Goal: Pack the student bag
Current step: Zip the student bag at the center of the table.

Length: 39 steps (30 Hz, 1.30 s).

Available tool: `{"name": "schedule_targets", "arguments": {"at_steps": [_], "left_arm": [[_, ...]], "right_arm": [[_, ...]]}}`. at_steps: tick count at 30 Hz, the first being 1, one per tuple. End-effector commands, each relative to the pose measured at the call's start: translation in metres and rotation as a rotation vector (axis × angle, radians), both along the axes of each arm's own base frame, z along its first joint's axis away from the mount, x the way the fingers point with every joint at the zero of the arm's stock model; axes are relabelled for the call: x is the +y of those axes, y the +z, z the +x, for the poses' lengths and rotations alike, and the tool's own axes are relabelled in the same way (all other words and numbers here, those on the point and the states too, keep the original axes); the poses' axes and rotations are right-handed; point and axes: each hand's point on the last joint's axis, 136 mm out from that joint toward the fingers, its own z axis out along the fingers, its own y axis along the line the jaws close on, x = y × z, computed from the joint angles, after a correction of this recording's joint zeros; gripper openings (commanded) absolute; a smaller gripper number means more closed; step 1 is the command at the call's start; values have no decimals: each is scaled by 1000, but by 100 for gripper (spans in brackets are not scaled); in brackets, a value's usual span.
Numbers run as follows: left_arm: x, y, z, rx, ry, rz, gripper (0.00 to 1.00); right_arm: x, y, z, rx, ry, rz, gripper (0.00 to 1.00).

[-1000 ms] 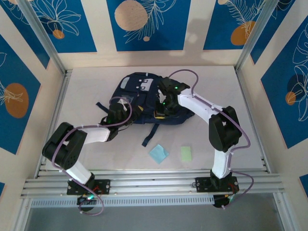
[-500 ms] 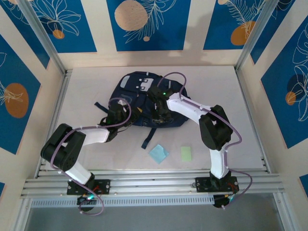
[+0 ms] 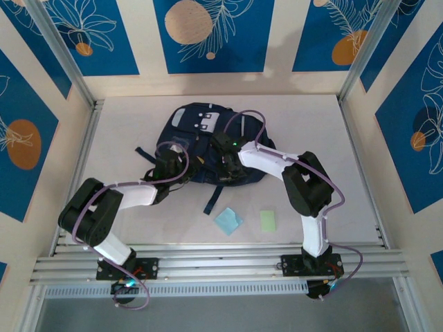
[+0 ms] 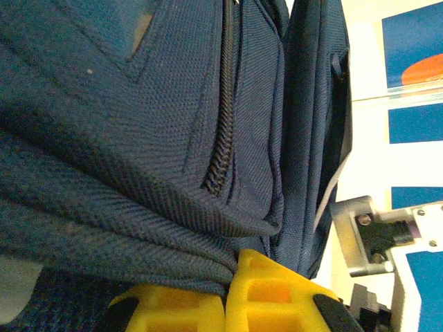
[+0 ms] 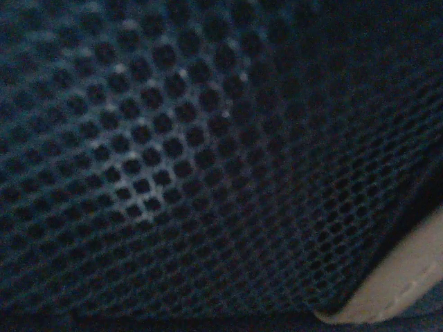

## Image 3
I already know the navy blue student backpack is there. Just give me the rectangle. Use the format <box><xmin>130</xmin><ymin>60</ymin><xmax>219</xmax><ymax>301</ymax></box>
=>
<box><xmin>134</xmin><ymin>102</ymin><xmax>278</xmax><ymax>215</ymax></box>

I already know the light blue notepad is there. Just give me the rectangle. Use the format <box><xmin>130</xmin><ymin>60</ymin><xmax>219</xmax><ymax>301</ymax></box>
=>
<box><xmin>214</xmin><ymin>207</ymin><xmax>245</xmax><ymax>237</ymax></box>

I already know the green sticky notepad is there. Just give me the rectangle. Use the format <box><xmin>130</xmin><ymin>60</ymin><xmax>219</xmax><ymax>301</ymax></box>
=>
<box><xmin>259</xmin><ymin>209</ymin><xmax>278</xmax><ymax>232</ymax></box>

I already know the black base controller board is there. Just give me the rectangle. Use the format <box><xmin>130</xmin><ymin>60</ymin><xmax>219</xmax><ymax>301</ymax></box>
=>
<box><xmin>110</xmin><ymin>280</ymin><xmax>139</xmax><ymax>297</ymax></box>
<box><xmin>306</xmin><ymin>279</ymin><xmax>340</xmax><ymax>301</ymax></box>

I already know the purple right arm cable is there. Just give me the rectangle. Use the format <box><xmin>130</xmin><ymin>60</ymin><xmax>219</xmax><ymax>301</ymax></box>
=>
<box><xmin>223</xmin><ymin>109</ymin><xmax>364</xmax><ymax>302</ymax></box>

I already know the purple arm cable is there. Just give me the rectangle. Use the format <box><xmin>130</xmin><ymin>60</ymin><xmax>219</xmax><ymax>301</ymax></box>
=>
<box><xmin>72</xmin><ymin>141</ymin><xmax>190</xmax><ymax>310</ymax></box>
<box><xmin>223</xmin><ymin>109</ymin><xmax>364</xmax><ymax>302</ymax></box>

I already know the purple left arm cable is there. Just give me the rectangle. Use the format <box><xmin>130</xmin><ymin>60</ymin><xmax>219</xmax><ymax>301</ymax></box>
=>
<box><xmin>72</xmin><ymin>141</ymin><xmax>190</xmax><ymax>310</ymax></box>

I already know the aluminium mounting rail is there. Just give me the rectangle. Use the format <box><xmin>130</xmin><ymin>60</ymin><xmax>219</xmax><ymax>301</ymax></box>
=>
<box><xmin>29</xmin><ymin>241</ymin><xmax>406</xmax><ymax>286</ymax></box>

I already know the aluminium table side rail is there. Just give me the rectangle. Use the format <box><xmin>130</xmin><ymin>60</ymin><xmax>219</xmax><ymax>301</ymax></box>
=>
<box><xmin>48</xmin><ymin>100</ymin><xmax>105</xmax><ymax>257</ymax></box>
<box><xmin>337</xmin><ymin>95</ymin><xmax>392</xmax><ymax>248</ymax></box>

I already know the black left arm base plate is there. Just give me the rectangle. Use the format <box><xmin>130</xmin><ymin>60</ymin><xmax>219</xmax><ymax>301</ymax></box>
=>
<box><xmin>96</xmin><ymin>256</ymin><xmax>160</xmax><ymax>281</ymax></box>

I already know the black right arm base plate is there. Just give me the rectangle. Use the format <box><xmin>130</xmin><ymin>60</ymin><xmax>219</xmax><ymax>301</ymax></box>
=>
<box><xmin>280</xmin><ymin>253</ymin><xmax>343</xmax><ymax>279</ymax></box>

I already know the slotted grey cable duct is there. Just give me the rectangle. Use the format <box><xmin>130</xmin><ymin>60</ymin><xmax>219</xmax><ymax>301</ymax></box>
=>
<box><xmin>44</xmin><ymin>279</ymin><xmax>309</xmax><ymax>299</ymax></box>

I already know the aluminium frame post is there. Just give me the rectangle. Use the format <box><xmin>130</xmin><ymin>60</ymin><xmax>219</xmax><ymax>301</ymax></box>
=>
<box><xmin>338</xmin><ymin>0</ymin><xmax>426</xmax><ymax>104</ymax></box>
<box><xmin>26</xmin><ymin>0</ymin><xmax>96</xmax><ymax>108</ymax></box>

